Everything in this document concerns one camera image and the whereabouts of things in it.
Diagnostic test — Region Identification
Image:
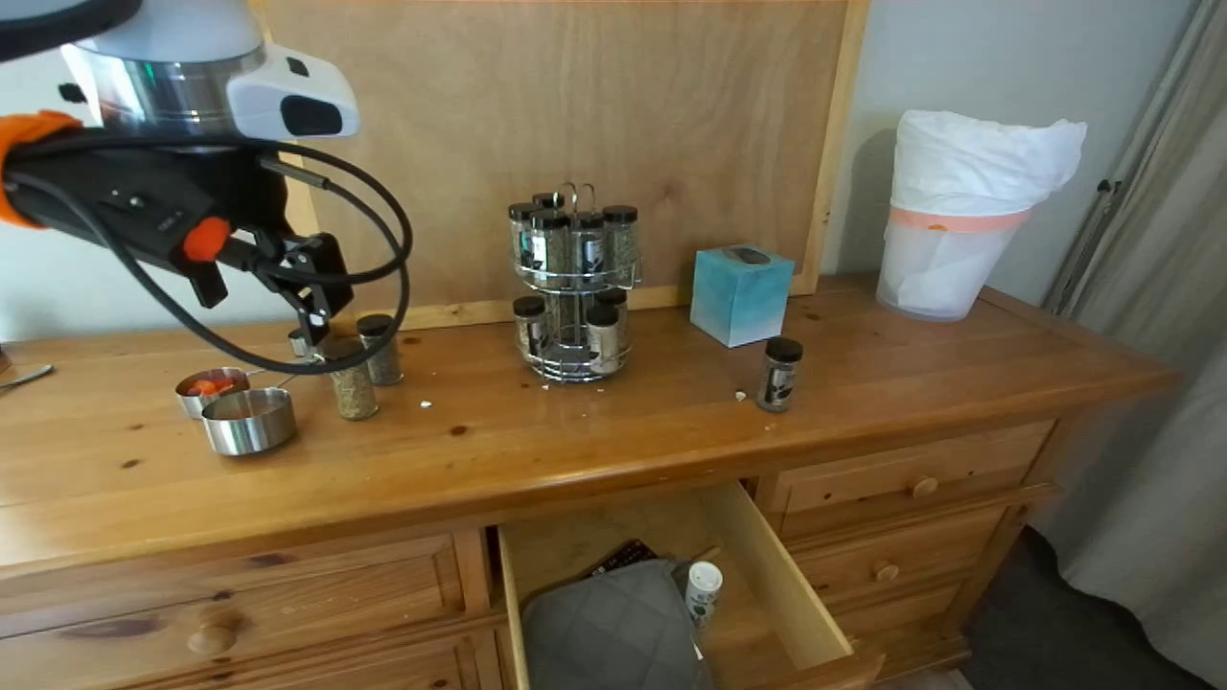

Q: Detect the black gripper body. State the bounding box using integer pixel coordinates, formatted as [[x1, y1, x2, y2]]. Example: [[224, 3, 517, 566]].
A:
[[3, 129, 353, 312]]

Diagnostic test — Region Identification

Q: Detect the green herb spice bottle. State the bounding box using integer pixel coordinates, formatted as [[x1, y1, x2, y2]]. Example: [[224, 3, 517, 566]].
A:
[[326, 338, 381, 421]]

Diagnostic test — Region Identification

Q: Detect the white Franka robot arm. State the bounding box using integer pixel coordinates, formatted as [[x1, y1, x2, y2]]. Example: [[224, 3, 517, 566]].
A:
[[0, 0, 362, 338]]

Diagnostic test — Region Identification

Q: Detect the dark herb spice bottle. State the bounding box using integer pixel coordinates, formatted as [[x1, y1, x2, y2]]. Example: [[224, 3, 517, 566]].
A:
[[356, 316, 404, 386]]

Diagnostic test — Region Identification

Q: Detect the chrome rotating spice rack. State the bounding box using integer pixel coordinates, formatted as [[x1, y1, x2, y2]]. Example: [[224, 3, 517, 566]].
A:
[[506, 188, 641, 382]]

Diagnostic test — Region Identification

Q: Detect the black capped spice bottle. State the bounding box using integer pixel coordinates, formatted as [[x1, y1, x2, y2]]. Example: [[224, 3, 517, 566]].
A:
[[761, 338, 807, 409]]

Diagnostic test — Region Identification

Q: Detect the white bottle in drawer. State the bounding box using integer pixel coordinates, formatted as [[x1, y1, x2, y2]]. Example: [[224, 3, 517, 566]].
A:
[[683, 561, 725, 625]]

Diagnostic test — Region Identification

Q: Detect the small steel measuring cup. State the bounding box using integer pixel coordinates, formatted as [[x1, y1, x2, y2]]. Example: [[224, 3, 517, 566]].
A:
[[288, 326, 322, 365]]

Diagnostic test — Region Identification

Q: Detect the large steel measuring cup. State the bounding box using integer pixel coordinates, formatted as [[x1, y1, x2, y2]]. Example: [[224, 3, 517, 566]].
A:
[[202, 386, 296, 459]]

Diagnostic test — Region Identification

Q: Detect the steel cup with candy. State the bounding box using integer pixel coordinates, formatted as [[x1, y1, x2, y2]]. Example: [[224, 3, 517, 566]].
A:
[[175, 367, 248, 417]]

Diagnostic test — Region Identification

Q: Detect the metal utensil at edge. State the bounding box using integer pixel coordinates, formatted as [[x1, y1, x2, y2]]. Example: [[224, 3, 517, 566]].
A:
[[0, 365, 57, 397]]

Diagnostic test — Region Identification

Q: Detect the wooden dresser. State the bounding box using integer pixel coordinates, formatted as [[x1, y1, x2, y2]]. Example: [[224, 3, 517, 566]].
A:
[[0, 280, 1175, 690]]

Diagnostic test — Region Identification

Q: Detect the teal tissue box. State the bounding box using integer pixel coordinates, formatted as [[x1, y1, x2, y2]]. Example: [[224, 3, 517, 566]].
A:
[[689, 246, 795, 351]]

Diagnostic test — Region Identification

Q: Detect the grey cushion in drawer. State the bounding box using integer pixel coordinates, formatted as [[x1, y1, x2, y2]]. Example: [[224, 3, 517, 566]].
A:
[[524, 561, 715, 690]]

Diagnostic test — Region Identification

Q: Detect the plywood back board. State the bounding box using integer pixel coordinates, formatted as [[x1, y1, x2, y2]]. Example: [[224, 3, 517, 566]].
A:
[[255, 0, 869, 326]]

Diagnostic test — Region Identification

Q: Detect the open wooden drawer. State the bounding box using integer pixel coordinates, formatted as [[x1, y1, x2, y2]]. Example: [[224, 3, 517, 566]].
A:
[[500, 483, 883, 690]]

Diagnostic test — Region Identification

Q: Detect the white lined trash bin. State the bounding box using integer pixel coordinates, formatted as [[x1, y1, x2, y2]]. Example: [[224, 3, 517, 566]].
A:
[[877, 110, 1088, 322]]

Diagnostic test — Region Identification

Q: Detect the grey curtain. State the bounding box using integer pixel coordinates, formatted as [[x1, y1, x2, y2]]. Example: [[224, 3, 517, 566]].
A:
[[1039, 0, 1227, 690]]

